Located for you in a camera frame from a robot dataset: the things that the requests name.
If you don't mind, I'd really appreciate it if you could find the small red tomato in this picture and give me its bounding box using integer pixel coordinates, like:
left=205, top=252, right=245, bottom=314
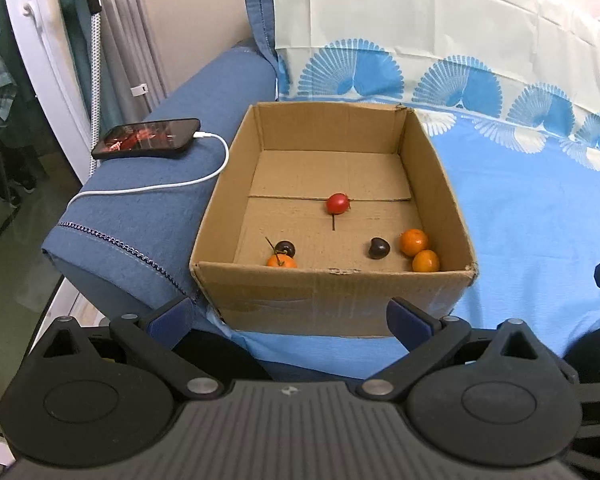
left=325, top=193, right=351, bottom=231

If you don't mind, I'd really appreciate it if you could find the cardboard box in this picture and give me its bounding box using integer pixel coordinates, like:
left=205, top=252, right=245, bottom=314
left=189, top=102, right=478, bottom=337

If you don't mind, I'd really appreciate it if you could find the small orange fruit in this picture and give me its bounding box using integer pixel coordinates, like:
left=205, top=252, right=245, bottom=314
left=399, top=229, right=429, bottom=258

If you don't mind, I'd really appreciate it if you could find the grey curtain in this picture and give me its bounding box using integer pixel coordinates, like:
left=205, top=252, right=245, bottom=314
left=102, top=0, right=166, bottom=119

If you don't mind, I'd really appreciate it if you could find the blue patterned cloth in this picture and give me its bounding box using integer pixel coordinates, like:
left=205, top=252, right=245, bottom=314
left=204, top=0, right=600, bottom=380

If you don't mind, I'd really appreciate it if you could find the white charging cable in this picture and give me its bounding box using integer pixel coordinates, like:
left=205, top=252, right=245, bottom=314
left=66, top=130, right=231, bottom=206

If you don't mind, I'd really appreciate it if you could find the blue sofa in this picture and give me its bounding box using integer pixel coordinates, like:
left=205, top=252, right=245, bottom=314
left=40, top=0, right=282, bottom=326

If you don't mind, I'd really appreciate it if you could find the orange fruit with stem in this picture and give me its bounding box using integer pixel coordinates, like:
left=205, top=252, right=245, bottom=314
left=265, top=238, right=297, bottom=269

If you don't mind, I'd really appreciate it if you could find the white door frame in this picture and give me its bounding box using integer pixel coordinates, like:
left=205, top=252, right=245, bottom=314
left=6, top=0, right=91, bottom=182

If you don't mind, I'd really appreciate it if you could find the dark purple small fruit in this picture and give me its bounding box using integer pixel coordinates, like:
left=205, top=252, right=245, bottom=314
left=274, top=240, right=296, bottom=258

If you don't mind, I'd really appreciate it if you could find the black smartphone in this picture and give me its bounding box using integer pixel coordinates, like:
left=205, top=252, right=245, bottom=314
left=91, top=118, right=200, bottom=160

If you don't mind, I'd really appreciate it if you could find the small orange tomato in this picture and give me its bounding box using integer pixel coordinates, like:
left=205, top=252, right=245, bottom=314
left=412, top=249, right=441, bottom=273

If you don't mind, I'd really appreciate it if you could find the dark cherry in box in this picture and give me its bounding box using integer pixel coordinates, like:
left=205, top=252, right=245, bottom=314
left=367, top=237, right=391, bottom=259

